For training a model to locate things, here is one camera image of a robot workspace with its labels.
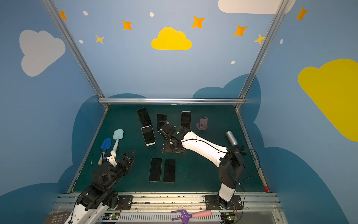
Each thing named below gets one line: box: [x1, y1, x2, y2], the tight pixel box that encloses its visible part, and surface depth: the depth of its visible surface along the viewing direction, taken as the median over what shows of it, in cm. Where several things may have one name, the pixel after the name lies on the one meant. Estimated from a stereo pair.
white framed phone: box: [140, 125, 157, 147], surface depth 97 cm
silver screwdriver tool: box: [225, 130, 239, 147], surface depth 100 cm
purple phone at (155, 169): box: [148, 157, 163, 182], surface depth 87 cm
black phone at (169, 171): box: [163, 159, 176, 183], surface depth 87 cm
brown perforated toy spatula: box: [45, 211, 71, 224], surface depth 71 cm
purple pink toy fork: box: [171, 209, 213, 224], surface depth 72 cm
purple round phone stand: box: [196, 117, 208, 131], surface depth 106 cm
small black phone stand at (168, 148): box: [162, 139, 186, 154], surface depth 74 cm
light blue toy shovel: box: [112, 128, 124, 153], surface depth 104 cm
